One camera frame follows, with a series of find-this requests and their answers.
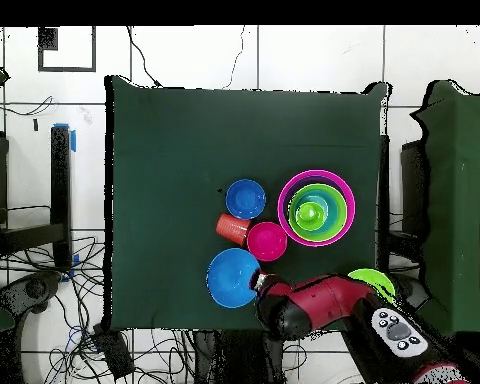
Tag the lime green small cup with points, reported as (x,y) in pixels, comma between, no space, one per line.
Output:
(310,214)

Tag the lime green large bowl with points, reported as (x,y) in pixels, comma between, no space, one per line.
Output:
(374,280)
(343,216)

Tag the black floor box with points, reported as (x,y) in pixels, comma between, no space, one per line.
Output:
(114,352)

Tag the dark blue small bowl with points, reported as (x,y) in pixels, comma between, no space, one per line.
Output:
(245,199)

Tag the turquoise bowl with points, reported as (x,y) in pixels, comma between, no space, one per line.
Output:
(331,212)

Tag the pink large bowl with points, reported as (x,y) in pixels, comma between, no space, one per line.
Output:
(280,208)

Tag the black stand base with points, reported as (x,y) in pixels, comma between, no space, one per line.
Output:
(412,290)
(36,288)

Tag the orange cup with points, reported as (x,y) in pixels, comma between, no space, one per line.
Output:
(232,228)

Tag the blue large bowl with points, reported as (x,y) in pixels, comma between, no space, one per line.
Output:
(232,278)

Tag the black post stand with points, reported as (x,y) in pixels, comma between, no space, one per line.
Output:
(60,192)

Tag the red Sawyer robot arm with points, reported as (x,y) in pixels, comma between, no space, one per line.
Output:
(336,300)

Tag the blue tape strip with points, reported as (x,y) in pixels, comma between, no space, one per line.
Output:
(73,140)

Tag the black square floor frame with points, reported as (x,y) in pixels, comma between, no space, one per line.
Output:
(47,38)

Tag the dark green table cloth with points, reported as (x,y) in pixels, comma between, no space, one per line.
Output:
(184,140)

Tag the purple shallow bowl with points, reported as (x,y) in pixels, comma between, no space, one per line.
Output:
(286,200)

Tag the red small bowl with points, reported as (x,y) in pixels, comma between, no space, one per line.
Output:
(266,241)

